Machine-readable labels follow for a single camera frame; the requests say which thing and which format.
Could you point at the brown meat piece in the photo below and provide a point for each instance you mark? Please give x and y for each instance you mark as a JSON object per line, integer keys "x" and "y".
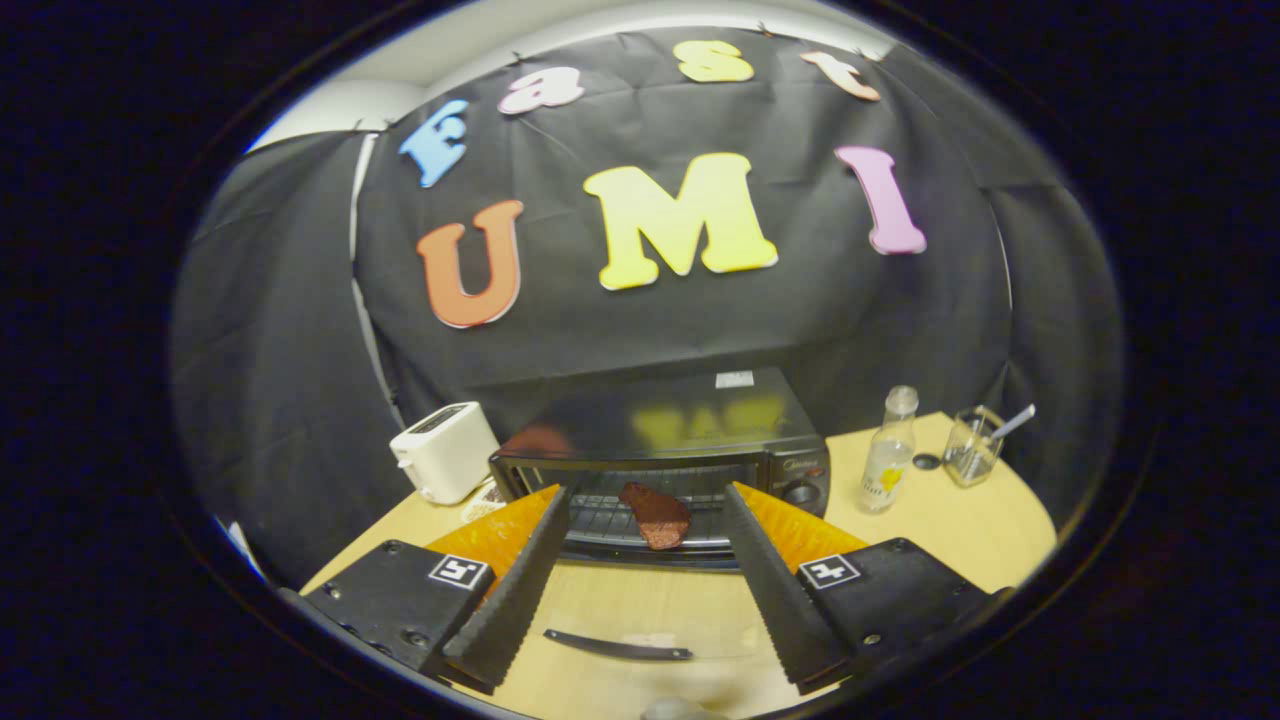
{"x": 658, "y": 518}

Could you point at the black bottle cap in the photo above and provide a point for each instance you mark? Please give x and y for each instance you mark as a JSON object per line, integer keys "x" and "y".
{"x": 926, "y": 462}

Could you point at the white divided dish with beans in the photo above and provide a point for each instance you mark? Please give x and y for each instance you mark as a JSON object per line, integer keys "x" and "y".
{"x": 485, "y": 503}

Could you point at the metal spoon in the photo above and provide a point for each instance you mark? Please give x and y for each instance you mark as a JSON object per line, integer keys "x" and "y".
{"x": 1012, "y": 422}

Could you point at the clear glass bottle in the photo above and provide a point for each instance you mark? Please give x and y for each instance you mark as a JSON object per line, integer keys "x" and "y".
{"x": 888, "y": 460}

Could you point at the black electric oven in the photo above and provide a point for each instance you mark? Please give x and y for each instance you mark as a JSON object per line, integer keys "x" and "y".
{"x": 650, "y": 425}

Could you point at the white toaster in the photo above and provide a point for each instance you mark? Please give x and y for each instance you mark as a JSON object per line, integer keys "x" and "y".
{"x": 445, "y": 452}

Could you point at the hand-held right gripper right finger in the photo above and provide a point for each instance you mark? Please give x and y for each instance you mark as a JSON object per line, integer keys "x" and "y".
{"x": 775, "y": 590}

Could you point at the black backdrop cloth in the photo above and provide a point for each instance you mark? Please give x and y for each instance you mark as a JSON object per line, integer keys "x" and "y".
{"x": 650, "y": 330}

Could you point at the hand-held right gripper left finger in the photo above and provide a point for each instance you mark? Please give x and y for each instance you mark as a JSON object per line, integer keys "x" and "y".
{"x": 515, "y": 590}

